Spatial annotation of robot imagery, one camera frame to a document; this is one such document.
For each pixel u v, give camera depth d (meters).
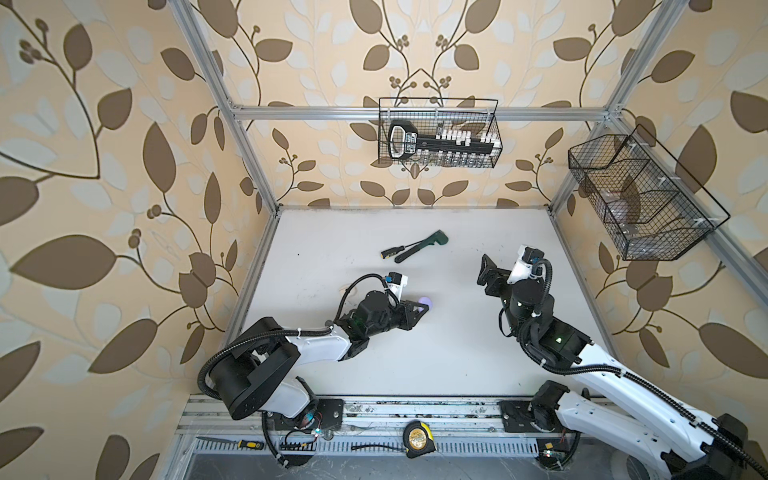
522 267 0.62
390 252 1.05
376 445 0.71
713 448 0.39
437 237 1.09
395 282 0.76
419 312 0.80
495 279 0.64
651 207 0.73
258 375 0.43
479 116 0.91
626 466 0.65
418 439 0.69
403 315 0.74
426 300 0.83
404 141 0.84
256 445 0.70
